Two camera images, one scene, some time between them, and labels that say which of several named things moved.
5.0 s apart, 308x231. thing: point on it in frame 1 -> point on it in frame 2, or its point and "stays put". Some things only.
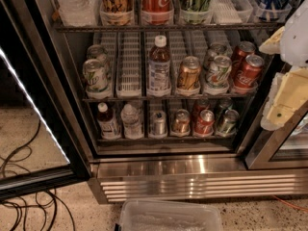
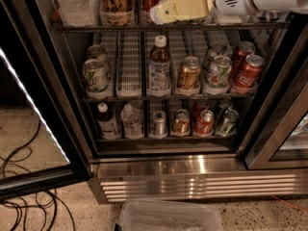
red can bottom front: (203, 126) stays put
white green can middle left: (95, 79) stays put
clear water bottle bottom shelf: (132, 126) stays put
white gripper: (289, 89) -> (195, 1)
